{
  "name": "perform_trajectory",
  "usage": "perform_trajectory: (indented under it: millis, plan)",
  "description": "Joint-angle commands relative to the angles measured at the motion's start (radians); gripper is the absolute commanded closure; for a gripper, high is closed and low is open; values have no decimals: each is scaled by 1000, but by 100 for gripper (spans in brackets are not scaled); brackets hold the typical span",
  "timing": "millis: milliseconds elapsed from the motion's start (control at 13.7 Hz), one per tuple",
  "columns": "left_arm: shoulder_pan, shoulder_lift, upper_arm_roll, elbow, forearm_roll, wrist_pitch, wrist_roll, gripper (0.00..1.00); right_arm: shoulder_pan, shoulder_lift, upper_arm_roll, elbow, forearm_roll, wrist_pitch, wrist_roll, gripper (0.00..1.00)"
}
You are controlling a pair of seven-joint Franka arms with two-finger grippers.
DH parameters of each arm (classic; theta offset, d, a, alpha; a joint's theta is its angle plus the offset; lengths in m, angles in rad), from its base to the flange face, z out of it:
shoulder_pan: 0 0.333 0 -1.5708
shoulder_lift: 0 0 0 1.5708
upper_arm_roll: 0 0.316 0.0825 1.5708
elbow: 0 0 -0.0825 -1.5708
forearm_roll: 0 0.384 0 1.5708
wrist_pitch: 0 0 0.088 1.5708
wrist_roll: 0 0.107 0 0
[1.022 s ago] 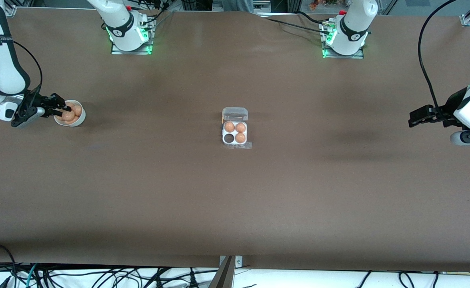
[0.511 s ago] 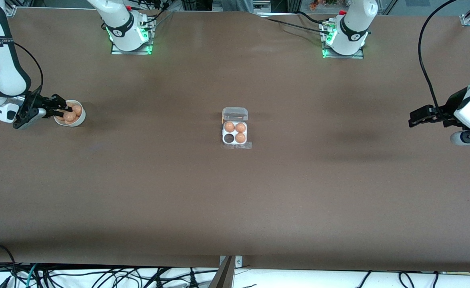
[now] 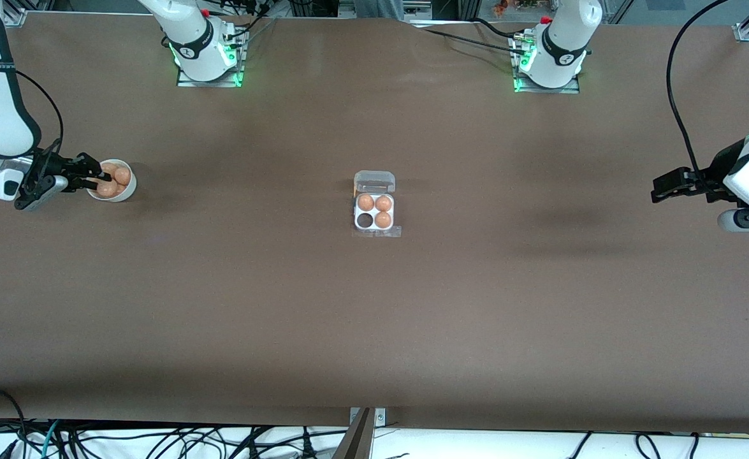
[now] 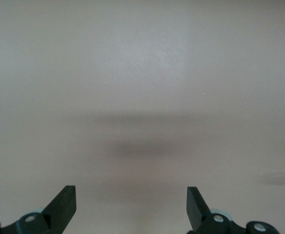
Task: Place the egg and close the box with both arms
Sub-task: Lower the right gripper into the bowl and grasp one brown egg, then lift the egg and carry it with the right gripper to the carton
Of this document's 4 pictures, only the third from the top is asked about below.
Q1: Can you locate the clear plastic egg box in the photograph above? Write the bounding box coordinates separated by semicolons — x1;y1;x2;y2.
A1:
353;170;397;233

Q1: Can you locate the white round bowl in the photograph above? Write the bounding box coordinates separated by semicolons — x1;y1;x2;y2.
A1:
87;159;137;203

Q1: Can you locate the clear tape strip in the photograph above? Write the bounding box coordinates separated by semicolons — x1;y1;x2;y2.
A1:
352;224;402;239

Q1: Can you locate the grey fabric item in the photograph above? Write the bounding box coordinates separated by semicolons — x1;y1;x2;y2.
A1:
354;0;408;22

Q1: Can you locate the dark metal bar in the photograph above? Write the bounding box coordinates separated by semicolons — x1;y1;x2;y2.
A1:
331;408;376;459

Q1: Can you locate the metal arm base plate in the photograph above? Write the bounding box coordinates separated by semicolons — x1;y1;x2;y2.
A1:
513;32;581;95
177;29;245;88

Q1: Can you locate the aluminium corner bracket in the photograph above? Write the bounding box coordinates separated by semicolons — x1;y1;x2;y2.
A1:
732;0;749;43

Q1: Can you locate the teal cable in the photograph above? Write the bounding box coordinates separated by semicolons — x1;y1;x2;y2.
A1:
40;419;61;459

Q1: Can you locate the metal table bracket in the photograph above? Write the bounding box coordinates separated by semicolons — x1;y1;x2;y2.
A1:
349;407;387;426

